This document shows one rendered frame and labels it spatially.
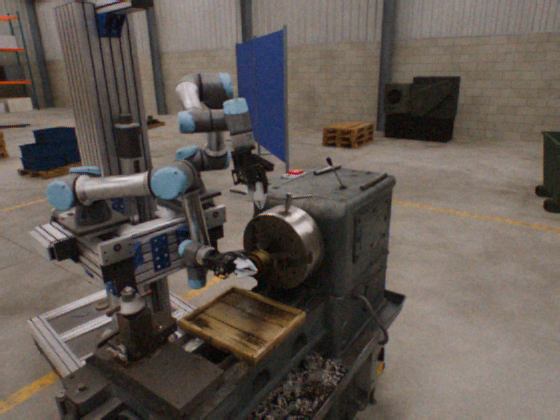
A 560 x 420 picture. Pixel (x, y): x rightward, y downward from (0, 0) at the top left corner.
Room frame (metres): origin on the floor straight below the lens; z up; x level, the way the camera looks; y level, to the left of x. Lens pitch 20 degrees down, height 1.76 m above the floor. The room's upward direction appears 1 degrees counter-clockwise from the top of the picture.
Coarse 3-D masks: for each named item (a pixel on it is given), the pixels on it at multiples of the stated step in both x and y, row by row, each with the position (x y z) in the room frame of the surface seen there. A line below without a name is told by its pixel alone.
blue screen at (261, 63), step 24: (240, 48) 9.76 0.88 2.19; (264, 48) 7.58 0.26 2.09; (240, 72) 9.90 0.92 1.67; (264, 72) 7.63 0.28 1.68; (240, 96) 10.05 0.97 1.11; (264, 96) 7.69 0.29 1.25; (264, 120) 7.75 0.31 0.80; (264, 144) 7.82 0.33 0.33; (288, 144) 6.38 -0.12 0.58; (288, 168) 6.38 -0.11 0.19
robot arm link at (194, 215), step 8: (176, 160) 1.50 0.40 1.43; (184, 160) 1.51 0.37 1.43; (192, 168) 1.56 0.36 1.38; (192, 184) 1.51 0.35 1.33; (192, 192) 1.51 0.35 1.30; (184, 200) 1.51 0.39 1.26; (192, 200) 1.51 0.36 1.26; (184, 208) 1.52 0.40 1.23; (192, 208) 1.51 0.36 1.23; (200, 208) 1.53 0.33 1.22; (192, 216) 1.51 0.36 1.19; (200, 216) 1.52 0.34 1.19; (192, 224) 1.51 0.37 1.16; (200, 224) 1.52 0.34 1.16; (192, 232) 1.51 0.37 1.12; (200, 232) 1.51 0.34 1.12; (192, 240) 1.51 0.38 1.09; (200, 240) 1.51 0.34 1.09; (208, 240) 1.54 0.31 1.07
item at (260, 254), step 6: (252, 252) 1.35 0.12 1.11; (258, 252) 1.32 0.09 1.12; (264, 252) 1.32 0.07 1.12; (252, 258) 1.28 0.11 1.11; (258, 258) 1.29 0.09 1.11; (264, 258) 1.30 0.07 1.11; (258, 264) 1.27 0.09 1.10; (264, 264) 1.28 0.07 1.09; (258, 270) 1.26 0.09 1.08; (264, 270) 1.29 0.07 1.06; (252, 276) 1.27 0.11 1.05
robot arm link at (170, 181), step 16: (80, 176) 1.44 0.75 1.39; (112, 176) 1.43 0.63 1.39; (128, 176) 1.41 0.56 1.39; (144, 176) 1.40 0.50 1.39; (160, 176) 1.35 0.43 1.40; (176, 176) 1.36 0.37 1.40; (192, 176) 1.46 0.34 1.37; (48, 192) 1.39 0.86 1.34; (64, 192) 1.38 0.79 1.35; (80, 192) 1.40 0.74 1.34; (96, 192) 1.40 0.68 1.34; (112, 192) 1.39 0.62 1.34; (128, 192) 1.39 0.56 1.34; (144, 192) 1.39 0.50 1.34; (160, 192) 1.35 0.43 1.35; (176, 192) 1.35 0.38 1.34; (64, 208) 1.38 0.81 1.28
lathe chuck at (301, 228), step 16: (272, 208) 1.49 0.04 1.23; (272, 224) 1.40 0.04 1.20; (288, 224) 1.35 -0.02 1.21; (304, 224) 1.39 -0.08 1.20; (272, 240) 1.40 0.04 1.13; (288, 240) 1.36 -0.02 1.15; (304, 240) 1.33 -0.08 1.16; (272, 272) 1.40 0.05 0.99; (288, 272) 1.36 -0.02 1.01; (304, 272) 1.31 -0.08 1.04; (288, 288) 1.36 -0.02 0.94
